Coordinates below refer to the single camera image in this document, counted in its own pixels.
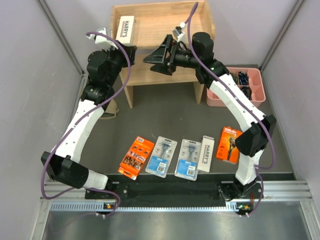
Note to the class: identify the orange Gillette razor box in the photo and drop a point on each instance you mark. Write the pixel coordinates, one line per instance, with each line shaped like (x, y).
(227, 150)

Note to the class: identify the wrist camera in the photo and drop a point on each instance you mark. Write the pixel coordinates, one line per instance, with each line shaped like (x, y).
(102, 42)
(178, 32)

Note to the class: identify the wooden two-tier shelf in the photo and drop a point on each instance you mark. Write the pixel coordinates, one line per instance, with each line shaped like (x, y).
(153, 21)

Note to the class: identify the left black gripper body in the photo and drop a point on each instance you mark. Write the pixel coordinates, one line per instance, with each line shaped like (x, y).
(118, 58)

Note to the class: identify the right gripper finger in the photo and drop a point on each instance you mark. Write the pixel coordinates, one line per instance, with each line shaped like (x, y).
(160, 54)
(162, 69)

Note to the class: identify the blue razor blister pack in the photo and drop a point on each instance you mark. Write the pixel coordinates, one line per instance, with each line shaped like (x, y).
(188, 158)
(161, 157)

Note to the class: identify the beige cap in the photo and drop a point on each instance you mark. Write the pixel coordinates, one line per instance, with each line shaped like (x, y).
(111, 111)

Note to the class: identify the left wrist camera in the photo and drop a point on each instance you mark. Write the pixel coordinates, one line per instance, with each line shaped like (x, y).
(102, 42)

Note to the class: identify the pink compartment organizer tray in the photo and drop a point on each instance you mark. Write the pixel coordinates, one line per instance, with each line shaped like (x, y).
(250, 82)

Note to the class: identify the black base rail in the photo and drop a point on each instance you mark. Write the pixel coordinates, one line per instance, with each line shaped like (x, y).
(209, 190)

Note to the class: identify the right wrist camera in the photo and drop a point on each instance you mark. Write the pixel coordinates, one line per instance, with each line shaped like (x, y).
(178, 32)

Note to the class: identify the orange razor blade cartridge box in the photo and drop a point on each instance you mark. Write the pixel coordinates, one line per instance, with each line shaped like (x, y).
(135, 158)

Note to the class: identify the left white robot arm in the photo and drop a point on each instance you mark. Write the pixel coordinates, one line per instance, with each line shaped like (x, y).
(63, 164)

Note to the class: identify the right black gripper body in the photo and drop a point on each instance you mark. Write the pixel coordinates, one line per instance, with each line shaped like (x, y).
(181, 58)

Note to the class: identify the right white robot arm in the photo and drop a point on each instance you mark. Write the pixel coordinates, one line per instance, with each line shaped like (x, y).
(257, 128)

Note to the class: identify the white Harry's box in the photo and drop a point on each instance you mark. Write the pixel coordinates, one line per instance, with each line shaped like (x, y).
(206, 154)
(125, 31)

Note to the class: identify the grey slotted cable duct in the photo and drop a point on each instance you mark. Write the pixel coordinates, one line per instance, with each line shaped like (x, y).
(100, 206)

